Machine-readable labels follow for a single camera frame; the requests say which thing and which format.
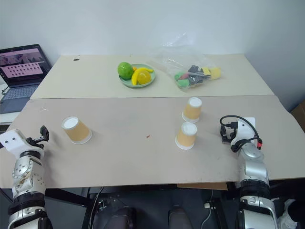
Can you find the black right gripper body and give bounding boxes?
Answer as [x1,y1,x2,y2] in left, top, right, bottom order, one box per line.
[224,121,239,143]

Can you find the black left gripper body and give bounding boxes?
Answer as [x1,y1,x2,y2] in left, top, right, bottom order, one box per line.
[25,136,45,150]

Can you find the brown paper cup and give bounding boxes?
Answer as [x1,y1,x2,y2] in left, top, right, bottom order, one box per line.
[182,97,203,124]
[175,122,198,150]
[61,116,92,145]

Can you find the brown cardboard sheet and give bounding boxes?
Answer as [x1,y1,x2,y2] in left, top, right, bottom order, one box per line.
[177,182,229,191]

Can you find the yellow sponge block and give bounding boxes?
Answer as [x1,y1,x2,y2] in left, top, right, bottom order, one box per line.
[202,66,222,81]

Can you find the black toy pieces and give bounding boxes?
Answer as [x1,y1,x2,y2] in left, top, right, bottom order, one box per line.
[187,64,212,86]

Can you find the green toy pieces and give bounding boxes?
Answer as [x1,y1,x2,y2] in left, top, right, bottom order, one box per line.
[174,70,190,88]

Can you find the grey open laptop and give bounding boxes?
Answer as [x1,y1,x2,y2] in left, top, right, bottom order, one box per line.
[0,43,51,115]

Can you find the brown cardboard box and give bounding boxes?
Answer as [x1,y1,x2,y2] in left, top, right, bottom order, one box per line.
[289,99,305,135]

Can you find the clear plastic bag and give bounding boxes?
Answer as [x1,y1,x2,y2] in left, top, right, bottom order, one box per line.
[148,31,224,94]

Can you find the light green plate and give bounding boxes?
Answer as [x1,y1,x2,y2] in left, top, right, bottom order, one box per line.
[119,63,157,89]

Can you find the yellow round toy fruit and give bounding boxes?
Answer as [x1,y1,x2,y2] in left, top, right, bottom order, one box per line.
[136,71,152,85]

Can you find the white crumpled plastic bag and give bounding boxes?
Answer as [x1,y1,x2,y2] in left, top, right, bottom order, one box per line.
[277,198,299,229]

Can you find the yellow toy banana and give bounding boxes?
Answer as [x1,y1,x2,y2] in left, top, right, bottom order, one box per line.
[131,67,154,85]

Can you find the green toy apple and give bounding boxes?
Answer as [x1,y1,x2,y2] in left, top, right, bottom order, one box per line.
[117,62,134,80]

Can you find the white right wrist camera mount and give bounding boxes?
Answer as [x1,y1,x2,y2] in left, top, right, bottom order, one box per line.
[229,116,257,146]

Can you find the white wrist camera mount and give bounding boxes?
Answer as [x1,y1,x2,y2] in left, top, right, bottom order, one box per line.
[0,129,27,154]
[229,116,257,146]

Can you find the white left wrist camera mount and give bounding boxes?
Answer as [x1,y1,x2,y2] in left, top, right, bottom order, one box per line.
[0,129,27,154]

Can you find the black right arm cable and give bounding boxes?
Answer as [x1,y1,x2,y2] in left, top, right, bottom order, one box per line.
[219,115,263,153]

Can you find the white cable with plug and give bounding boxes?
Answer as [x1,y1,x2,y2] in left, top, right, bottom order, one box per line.
[201,189,214,229]

